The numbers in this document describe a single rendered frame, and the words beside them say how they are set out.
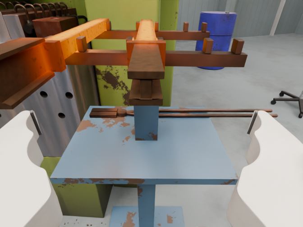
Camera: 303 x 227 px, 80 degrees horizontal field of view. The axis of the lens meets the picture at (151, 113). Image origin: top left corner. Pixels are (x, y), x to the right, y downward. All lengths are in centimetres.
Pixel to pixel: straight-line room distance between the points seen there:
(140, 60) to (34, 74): 12
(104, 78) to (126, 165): 48
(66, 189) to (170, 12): 108
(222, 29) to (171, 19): 213
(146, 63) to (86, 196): 94
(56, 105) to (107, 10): 38
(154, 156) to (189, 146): 10
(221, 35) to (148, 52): 308
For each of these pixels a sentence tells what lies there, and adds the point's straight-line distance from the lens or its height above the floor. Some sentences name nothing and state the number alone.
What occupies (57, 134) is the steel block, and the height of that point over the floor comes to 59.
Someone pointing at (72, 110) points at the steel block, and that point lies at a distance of 69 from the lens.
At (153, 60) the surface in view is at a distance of 16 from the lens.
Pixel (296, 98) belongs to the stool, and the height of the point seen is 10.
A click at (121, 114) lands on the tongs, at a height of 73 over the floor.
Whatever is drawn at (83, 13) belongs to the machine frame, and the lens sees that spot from 114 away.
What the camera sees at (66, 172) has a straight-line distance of 45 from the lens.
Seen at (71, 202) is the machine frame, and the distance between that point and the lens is 113.
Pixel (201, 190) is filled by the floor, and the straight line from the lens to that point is 131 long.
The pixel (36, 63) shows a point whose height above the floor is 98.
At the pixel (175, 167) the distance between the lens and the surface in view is 43.
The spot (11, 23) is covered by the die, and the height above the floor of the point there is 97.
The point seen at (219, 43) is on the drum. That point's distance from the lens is 327.
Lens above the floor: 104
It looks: 33 degrees down
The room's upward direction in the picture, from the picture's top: 1 degrees clockwise
